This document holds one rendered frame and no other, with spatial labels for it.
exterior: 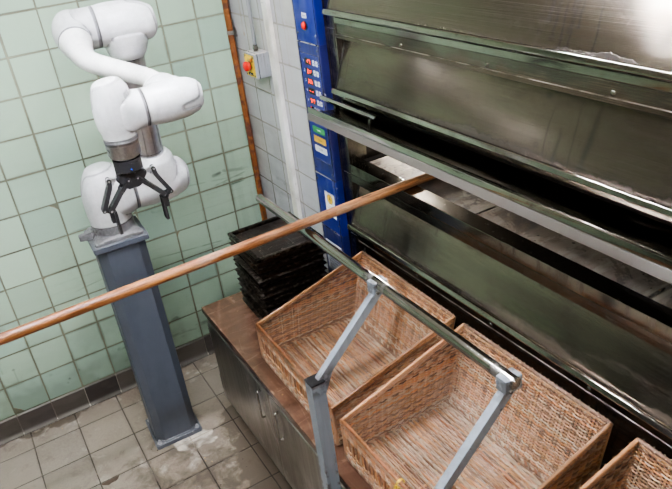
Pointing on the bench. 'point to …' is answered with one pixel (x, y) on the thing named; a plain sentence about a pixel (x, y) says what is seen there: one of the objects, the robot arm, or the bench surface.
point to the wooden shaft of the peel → (204, 261)
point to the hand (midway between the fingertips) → (143, 221)
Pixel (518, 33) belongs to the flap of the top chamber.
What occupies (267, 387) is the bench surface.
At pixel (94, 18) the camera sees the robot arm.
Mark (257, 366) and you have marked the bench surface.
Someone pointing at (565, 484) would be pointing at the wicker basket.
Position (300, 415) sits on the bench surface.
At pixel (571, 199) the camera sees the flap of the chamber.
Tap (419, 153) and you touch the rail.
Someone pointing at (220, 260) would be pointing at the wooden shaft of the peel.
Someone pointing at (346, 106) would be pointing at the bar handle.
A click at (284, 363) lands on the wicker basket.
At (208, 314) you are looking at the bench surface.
